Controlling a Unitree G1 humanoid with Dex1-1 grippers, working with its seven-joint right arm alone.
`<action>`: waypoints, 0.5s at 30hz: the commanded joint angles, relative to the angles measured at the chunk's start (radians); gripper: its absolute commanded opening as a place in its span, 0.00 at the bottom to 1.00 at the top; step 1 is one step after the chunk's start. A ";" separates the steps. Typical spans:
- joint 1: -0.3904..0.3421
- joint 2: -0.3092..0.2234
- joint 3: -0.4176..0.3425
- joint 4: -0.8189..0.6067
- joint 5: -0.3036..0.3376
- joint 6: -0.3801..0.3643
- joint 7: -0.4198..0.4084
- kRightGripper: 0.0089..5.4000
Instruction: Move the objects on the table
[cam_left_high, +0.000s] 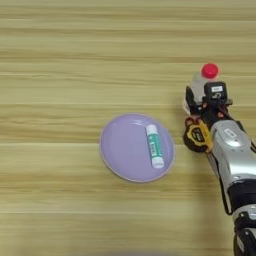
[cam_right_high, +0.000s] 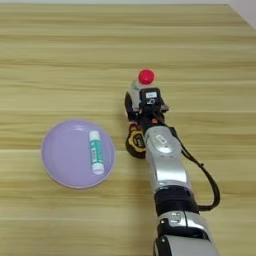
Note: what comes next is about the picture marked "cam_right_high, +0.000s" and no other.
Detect yellow black tape measure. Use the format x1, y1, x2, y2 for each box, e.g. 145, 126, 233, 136
125, 127, 147, 160

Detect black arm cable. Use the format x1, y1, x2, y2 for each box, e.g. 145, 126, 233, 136
169, 125, 221, 212

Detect green white glue stick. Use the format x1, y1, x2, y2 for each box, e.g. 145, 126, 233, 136
87, 130, 105, 176

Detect clear bottle red cap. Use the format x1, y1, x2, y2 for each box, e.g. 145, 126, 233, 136
128, 68, 156, 112

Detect purple round plate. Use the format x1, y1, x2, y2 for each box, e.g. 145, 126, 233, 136
41, 119, 117, 190

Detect black box white label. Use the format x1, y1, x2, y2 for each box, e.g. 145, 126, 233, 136
138, 86, 164, 108

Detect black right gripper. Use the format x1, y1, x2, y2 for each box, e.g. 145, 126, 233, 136
124, 91, 170, 131

